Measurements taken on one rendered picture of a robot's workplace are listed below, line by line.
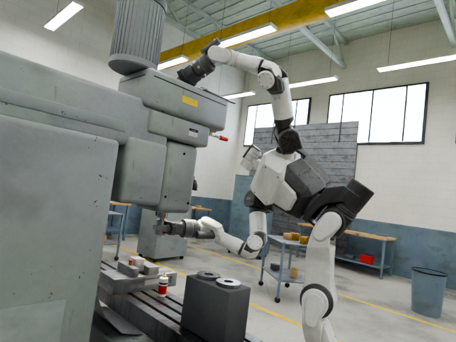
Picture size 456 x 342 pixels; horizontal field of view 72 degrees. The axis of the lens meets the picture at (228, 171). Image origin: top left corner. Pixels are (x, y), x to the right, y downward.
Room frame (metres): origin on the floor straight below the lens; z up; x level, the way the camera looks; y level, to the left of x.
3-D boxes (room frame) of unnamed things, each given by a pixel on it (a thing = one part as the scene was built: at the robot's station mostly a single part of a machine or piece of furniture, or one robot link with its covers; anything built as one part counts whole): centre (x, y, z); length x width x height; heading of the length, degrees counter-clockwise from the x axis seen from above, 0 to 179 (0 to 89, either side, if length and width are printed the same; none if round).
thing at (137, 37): (1.29, 0.45, 2.05); 0.20 x 0.20 x 0.32
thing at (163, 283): (1.51, 0.24, 0.97); 0.04 x 0.04 x 0.11
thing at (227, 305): (1.18, -0.01, 1.02); 0.22 x 0.12 x 0.20; 48
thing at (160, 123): (1.44, 0.31, 1.68); 0.34 x 0.24 x 0.10; 136
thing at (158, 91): (1.46, 0.29, 1.81); 0.47 x 0.26 x 0.16; 136
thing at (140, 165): (1.34, 0.41, 1.47); 0.24 x 0.19 x 0.26; 46
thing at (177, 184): (1.47, 0.28, 1.47); 0.21 x 0.19 x 0.32; 46
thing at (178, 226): (1.52, 0.20, 1.23); 0.13 x 0.12 x 0.10; 32
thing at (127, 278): (1.61, 0.37, 0.97); 0.35 x 0.15 x 0.11; 135
